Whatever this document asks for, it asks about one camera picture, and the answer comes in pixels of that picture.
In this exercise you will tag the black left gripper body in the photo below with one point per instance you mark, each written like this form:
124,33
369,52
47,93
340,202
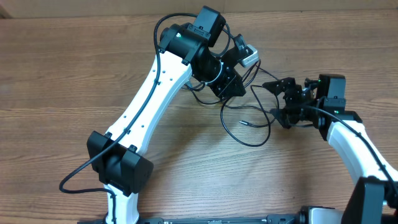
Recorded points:
224,81

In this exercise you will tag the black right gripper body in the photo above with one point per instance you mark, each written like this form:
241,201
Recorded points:
293,100

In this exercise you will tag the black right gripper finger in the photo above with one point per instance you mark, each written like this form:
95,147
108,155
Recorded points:
279,86
282,116

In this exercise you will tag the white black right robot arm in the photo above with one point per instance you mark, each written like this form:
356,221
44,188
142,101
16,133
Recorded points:
322,103

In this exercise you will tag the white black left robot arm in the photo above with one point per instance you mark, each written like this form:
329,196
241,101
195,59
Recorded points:
182,52

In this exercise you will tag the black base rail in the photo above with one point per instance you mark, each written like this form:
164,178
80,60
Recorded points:
269,219

